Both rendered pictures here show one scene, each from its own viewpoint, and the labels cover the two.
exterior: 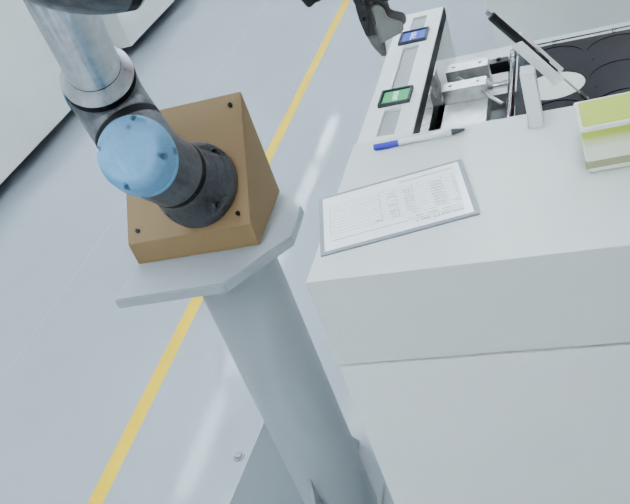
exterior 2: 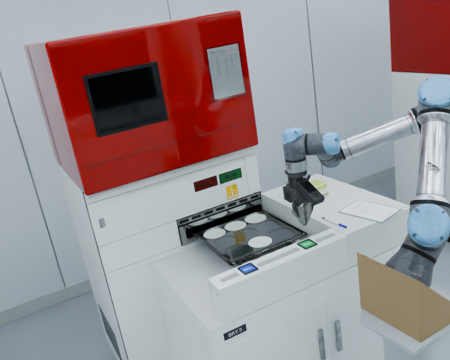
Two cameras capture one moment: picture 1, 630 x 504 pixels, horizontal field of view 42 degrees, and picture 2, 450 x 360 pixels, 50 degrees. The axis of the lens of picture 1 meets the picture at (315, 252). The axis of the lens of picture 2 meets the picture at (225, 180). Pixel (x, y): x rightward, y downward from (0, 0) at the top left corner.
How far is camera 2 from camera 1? 2.78 m
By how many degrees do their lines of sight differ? 115
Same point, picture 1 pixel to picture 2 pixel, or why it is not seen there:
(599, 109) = (316, 183)
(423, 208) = (365, 206)
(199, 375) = not seen: outside the picture
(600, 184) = (331, 193)
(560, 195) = (339, 195)
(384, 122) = (325, 239)
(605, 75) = (249, 235)
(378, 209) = (373, 211)
